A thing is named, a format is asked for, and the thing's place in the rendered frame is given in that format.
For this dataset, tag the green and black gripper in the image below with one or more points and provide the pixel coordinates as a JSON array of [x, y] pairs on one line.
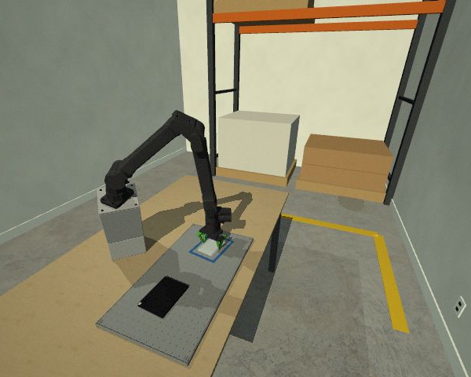
[[211, 231]]

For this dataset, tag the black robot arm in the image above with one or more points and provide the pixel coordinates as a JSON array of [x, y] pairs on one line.
[[193, 130]]

